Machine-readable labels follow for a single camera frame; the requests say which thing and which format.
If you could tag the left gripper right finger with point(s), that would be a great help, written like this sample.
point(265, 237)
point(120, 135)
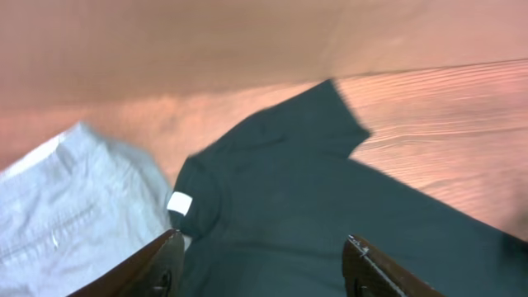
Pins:
point(368, 272)

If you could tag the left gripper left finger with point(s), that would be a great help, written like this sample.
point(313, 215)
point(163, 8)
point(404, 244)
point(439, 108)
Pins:
point(153, 271)

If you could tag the black t-shirt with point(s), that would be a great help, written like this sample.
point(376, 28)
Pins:
point(274, 200)

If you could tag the grey folded shorts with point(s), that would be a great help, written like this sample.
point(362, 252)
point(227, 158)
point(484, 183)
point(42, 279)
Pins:
point(74, 208)

